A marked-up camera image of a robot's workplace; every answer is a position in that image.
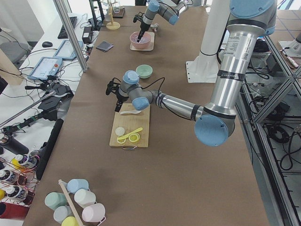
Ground wooden cup tree stand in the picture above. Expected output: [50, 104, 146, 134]
[106, 0, 120, 30]

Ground white cup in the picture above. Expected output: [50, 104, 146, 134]
[74, 189, 96, 208]

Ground beige serving tray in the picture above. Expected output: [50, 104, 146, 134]
[130, 32, 155, 51]

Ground pink bowl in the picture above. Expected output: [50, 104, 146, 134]
[129, 32, 151, 49]

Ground lemon slice near bun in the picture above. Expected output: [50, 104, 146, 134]
[116, 138, 127, 144]

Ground black computer mouse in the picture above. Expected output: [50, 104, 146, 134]
[42, 41, 53, 48]

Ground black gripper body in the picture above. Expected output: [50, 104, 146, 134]
[105, 79, 128, 104]
[133, 14, 150, 35]

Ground blue teach pendant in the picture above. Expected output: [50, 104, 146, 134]
[27, 57, 63, 81]
[53, 40, 76, 61]

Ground pink cup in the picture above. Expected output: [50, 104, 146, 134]
[82, 203, 106, 222]

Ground yellow cup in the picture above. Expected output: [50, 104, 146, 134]
[61, 216, 80, 226]

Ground white ceramic spoon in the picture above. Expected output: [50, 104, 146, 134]
[119, 110, 142, 115]

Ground mint green bowl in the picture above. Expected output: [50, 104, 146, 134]
[135, 65, 153, 79]

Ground black keyboard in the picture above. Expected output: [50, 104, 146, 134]
[57, 16, 78, 40]

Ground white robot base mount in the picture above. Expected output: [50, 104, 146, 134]
[186, 0, 230, 83]

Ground near blue teach pendant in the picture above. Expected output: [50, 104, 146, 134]
[27, 57, 63, 81]

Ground stainless steel ice scoop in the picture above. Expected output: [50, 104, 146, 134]
[150, 23, 159, 32]

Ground far blue teach pendant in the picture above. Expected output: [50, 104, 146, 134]
[53, 40, 76, 61]

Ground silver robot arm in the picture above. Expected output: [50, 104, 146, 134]
[106, 0, 277, 146]
[133, 0, 192, 42]

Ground grey blue cup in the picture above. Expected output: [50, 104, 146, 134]
[53, 206, 73, 224]

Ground wooden cutting board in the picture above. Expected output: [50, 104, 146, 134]
[109, 103, 151, 148]

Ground aluminium frame post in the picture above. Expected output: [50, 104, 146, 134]
[53, 0, 88, 72]

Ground grey folded cloth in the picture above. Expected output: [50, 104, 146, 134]
[96, 41, 114, 52]

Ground yellow plastic knife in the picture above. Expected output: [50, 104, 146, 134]
[117, 127, 143, 140]

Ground white steamed bun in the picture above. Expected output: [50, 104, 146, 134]
[115, 127, 125, 137]

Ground clear ice cubes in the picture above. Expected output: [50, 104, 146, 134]
[130, 33, 151, 44]

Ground green cup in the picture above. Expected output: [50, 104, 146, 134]
[44, 192, 67, 210]

